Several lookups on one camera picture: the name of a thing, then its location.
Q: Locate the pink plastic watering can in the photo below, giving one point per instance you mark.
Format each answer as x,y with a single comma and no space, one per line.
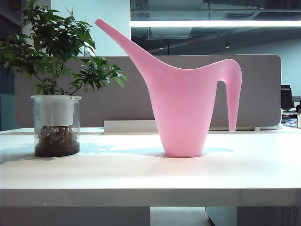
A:
183,106

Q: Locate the white inner plant pot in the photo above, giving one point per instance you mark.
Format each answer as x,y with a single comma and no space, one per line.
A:
54,110

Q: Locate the green leafy plant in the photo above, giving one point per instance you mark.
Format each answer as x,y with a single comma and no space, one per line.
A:
47,35

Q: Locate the grey desk partition panel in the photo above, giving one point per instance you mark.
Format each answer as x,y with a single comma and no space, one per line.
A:
117,99

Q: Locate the clear glass outer pot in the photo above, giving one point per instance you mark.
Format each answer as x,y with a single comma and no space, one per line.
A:
56,148

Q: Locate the long ceiling light strip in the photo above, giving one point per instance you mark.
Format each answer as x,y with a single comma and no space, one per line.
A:
211,23

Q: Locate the black computer monitor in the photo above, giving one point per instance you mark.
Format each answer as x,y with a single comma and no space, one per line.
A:
287,99

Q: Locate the pale box with print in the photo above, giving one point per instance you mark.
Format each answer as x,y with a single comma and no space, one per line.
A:
299,120

